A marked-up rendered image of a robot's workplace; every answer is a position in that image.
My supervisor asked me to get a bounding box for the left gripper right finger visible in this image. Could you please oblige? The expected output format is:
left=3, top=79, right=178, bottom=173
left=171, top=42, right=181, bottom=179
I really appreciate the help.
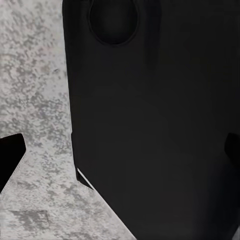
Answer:
left=224, top=133, right=240, bottom=173

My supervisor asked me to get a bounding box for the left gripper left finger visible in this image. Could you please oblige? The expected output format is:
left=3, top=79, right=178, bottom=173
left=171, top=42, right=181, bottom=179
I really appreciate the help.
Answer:
left=0, top=133, right=26, bottom=193

